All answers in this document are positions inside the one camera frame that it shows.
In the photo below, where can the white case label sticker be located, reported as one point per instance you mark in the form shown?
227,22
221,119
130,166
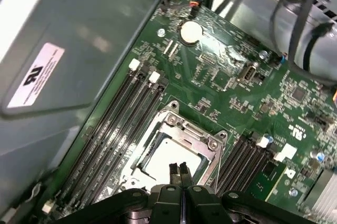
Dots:
37,76

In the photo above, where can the silver coin battery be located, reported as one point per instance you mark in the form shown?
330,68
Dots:
190,33

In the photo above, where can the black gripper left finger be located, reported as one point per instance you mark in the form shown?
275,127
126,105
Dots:
166,203

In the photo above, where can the green RAM stick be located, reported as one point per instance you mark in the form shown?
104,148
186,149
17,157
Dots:
263,181

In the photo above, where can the open PC case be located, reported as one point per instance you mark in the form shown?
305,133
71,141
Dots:
79,10

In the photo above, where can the metal CPU socket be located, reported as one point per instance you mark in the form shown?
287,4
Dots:
164,114

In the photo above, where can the silver finned heat sink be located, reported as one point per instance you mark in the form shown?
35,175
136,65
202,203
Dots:
321,197

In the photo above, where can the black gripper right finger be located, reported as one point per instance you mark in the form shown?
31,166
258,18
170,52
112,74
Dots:
202,203

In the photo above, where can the green motherboard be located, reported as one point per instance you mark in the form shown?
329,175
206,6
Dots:
210,89

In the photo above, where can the metal socket cover frame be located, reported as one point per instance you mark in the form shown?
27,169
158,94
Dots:
197,141

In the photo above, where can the internal USB port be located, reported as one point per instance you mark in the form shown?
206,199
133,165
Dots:
248,73

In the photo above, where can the silver CPU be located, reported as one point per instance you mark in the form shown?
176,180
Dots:
168,155

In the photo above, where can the silver motherboard screw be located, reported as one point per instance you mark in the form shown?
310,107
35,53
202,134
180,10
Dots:
263,54
160,33
292,192

